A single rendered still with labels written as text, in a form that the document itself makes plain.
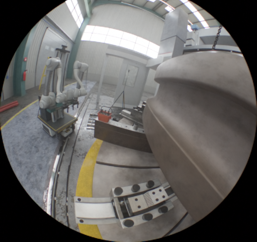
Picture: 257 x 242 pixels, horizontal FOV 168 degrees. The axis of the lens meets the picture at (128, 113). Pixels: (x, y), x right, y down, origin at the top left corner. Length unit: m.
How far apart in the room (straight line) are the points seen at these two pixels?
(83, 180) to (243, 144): 1.70
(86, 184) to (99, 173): 0.37
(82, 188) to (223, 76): 1.75
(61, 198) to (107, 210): 0.75
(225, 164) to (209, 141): 0.20
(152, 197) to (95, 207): 0.51
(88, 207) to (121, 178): 0.57
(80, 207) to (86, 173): 0.76
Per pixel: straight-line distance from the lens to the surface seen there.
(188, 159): 0.56
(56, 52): 1.84
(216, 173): 0.61
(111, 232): 1.10
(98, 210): 0.93
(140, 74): 4.34
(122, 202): 0.82
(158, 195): 0.66
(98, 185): 1.13
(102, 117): 1.34
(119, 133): 1.39
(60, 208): 1.48
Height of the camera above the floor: 1.39
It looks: 22 degrees down
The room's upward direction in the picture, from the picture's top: 15 degrees clockwise
